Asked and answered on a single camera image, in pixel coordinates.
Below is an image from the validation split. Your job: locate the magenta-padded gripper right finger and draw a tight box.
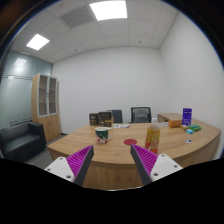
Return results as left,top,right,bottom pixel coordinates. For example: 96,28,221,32
130,143,184,186

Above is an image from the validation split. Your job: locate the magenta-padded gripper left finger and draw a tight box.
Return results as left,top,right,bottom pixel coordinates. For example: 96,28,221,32
44,144,95,187

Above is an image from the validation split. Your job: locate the yellow drink bottle white cap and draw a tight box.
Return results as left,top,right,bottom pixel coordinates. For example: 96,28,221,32
144,117,162,154

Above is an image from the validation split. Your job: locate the flat round red coaster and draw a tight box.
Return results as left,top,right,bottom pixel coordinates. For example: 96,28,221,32
123,138,138,146

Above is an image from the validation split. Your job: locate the green and white mug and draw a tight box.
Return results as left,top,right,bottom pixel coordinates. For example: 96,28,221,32
94,126,114,145

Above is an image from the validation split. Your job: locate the white printed leaflet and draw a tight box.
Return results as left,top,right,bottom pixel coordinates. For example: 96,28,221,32
112,123,131,129

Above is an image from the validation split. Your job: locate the small dark brown box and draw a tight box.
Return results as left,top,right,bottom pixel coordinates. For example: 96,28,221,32
88,112,99,127

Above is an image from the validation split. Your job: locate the black mesh office chair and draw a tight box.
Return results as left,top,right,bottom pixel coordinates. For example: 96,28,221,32
130,106,153,124

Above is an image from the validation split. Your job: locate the orange-brown cardboard box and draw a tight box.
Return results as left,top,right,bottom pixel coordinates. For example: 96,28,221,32
168,119,183,129

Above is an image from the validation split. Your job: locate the large dark brown box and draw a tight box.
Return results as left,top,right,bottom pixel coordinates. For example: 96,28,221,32
97,111,114,128

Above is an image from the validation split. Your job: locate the wooden side desk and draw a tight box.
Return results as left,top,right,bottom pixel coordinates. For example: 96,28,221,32
156,112,184,124

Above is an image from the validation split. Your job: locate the wooden glass-door shelf cabinet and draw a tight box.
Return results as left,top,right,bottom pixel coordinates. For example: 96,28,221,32
31,73,62,142

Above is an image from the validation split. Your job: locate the dark grey office chair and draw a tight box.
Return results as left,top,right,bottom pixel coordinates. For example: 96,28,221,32
106,109,124,124

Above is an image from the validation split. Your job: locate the green flat box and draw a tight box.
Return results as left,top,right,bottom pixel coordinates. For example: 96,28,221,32
188,123,203,132

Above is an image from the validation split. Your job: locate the tall purple box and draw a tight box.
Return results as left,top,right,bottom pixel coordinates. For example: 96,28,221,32
181,107,193,127

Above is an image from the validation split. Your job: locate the black leather sofa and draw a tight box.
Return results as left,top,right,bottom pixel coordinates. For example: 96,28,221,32
0,121,48,163

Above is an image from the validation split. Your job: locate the small square ceiling light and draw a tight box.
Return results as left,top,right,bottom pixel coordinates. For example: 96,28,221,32
25,33,51,52

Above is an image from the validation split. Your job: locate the ceiling air vent grille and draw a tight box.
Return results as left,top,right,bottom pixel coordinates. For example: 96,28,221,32
59,5,96,29

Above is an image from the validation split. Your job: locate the large square ceiling light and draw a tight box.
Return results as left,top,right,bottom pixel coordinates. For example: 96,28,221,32
88,0,128,22

